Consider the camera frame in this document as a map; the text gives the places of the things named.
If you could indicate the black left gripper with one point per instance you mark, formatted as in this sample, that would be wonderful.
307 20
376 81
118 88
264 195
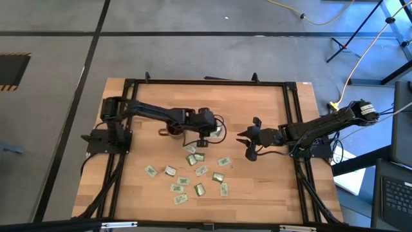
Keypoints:
202 120

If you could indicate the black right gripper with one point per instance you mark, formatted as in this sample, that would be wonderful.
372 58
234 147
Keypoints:
268 137

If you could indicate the white printed sweetener packet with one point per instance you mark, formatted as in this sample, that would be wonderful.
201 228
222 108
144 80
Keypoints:
201 170
190 149
180 199
224 189
151 171
224 161
183 181
177 188

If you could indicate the green Truvia sweetener packet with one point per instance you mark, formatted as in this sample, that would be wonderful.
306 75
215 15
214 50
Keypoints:
218 177
170 171
199 157
191 160
200 189

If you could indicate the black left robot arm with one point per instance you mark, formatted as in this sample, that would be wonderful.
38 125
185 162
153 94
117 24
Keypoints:
151 112

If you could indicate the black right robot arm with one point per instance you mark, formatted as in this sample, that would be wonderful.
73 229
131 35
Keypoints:
322 127

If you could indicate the white box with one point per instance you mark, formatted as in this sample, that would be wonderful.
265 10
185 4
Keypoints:
351 180

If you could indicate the black tripod stand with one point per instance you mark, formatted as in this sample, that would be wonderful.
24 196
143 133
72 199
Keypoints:
354 33

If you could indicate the grey monitor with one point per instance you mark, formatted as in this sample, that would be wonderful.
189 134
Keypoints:
402 122

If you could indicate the laptop keyboard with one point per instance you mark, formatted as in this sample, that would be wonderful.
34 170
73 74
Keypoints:
397 196

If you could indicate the hazard-striped black floor hatch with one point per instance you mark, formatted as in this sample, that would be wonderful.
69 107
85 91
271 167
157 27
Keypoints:
11 71

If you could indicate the black aluminium table frame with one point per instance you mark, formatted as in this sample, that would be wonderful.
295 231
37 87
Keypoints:
209 82

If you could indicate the black rail with silver brackets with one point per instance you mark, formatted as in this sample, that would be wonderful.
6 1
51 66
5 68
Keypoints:
64 225

